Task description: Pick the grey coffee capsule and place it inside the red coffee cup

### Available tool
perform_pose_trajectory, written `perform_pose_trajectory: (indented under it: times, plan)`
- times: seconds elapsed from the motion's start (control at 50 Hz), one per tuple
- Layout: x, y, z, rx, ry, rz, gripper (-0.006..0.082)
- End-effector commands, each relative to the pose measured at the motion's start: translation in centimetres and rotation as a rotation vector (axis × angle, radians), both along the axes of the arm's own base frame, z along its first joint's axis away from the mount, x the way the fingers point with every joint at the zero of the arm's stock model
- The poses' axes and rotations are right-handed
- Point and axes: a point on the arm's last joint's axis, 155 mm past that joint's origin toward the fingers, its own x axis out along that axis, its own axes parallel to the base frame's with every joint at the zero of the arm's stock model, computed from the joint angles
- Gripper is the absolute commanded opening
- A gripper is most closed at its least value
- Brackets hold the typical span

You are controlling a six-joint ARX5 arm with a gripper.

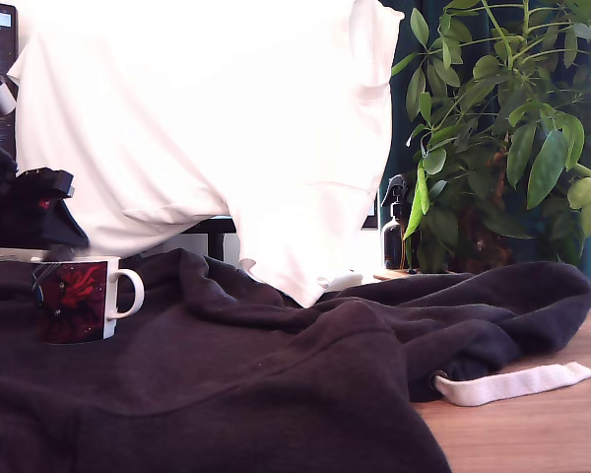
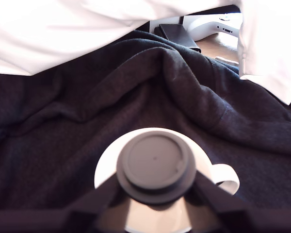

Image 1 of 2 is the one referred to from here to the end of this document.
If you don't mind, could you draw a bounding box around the red printed white coffee mug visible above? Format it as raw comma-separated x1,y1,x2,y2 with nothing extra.
31,254,146,346

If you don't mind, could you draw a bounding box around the white t-shirt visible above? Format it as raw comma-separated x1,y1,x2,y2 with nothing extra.
7,0,406,309

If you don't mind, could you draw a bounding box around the dark hooded sweatshirt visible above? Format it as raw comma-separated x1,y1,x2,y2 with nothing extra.
0,247,591,473

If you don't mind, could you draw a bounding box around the white plastic device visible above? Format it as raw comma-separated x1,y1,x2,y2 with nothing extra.
316,272,365,293

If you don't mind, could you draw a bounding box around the dark glass spray bottle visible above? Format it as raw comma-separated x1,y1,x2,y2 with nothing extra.
379,173,415,271

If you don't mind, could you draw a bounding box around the wooden board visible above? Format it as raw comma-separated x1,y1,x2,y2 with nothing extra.
372,267,457,283

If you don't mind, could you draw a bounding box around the green leafy houseplant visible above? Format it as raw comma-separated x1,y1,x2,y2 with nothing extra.
391,0,591,275

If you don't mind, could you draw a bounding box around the white flat hoodie drawstring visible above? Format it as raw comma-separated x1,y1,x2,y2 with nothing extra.
435,362,591,408

